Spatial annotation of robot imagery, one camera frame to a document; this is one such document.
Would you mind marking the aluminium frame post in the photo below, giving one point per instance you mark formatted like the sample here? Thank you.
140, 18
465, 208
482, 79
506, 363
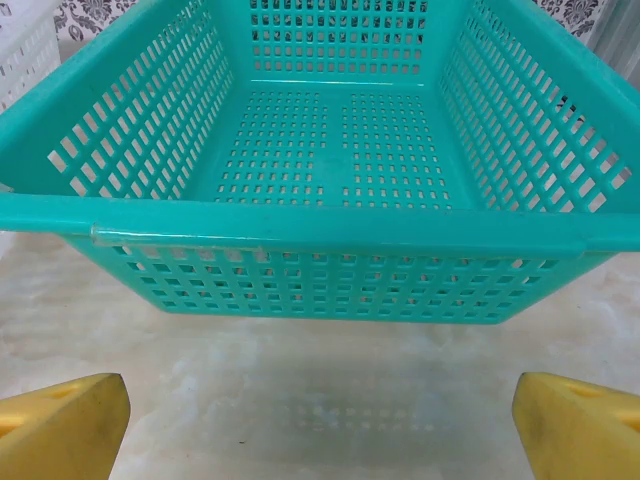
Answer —
620, 45

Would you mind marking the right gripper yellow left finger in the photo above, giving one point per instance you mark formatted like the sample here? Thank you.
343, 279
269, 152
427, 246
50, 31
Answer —
60, 430

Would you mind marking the white plastic basket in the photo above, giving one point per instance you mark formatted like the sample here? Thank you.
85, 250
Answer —
25, 60

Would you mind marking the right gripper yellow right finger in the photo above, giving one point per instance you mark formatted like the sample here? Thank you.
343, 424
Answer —
580, 435

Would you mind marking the teal plastic basket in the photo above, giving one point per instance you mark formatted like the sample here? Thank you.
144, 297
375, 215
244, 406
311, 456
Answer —
320, 230

